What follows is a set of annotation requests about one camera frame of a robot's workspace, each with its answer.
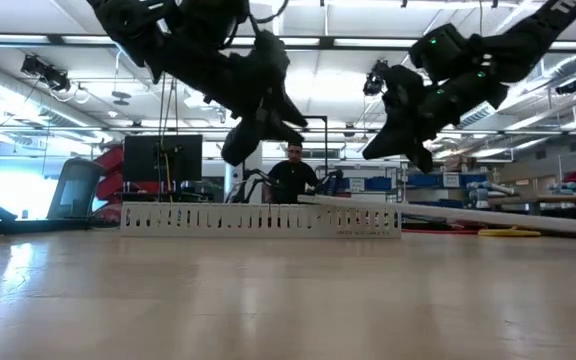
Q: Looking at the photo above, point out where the blue storage bin shelf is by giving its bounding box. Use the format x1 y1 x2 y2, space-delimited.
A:
342 170 489 209

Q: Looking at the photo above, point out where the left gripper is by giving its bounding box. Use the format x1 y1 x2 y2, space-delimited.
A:
157 37 309 167

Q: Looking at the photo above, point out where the white LED light bar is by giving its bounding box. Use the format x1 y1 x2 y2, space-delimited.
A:
230 36 322 47
333 38 419 49

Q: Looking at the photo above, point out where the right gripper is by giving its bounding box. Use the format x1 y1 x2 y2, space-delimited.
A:
361 64 509 174

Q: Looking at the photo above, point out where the wooden workbench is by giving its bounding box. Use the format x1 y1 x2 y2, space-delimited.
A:
487 193 576 224

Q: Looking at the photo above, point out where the white slotted cable duct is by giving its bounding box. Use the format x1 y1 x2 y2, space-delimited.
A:
120 200 403 240

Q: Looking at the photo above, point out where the person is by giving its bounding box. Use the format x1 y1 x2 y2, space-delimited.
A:
266 141 320 205

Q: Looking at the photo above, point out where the white duct cover strip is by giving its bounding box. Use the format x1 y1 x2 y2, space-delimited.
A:
296 193 576 239

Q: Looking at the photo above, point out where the black background rig frame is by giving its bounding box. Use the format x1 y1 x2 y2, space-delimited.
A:
302 114 330 177

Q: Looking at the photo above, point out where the blue white office chair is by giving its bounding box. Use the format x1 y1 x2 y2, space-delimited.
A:
46 157 106 221

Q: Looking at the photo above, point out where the black monitor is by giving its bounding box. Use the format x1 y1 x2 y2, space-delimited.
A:
123 133 203 184

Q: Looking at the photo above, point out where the black overhead camera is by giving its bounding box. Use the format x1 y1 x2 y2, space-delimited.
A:
361 58 390 98

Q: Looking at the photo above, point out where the black hanging cable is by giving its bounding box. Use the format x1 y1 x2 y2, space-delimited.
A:
157 74 179 137

